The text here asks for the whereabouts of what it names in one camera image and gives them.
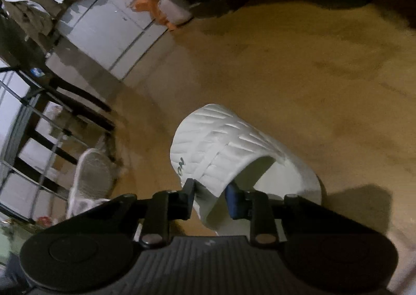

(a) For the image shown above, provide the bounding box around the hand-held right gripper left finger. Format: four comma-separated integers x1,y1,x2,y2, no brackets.
75,180,197,249

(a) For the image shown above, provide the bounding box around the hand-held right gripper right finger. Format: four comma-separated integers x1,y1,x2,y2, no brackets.
224,182,346,249

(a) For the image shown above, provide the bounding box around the white quilted slide sandal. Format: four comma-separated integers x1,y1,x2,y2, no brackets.
170,104,322,236

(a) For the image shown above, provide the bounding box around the white shoe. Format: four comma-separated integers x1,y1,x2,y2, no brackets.
67,148,118,219

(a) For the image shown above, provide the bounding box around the black and chrome shoe rack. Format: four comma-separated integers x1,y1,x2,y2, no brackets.
0,64,118,225

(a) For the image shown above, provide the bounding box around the orange plastic bag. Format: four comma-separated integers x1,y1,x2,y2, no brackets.
125,0,193,31

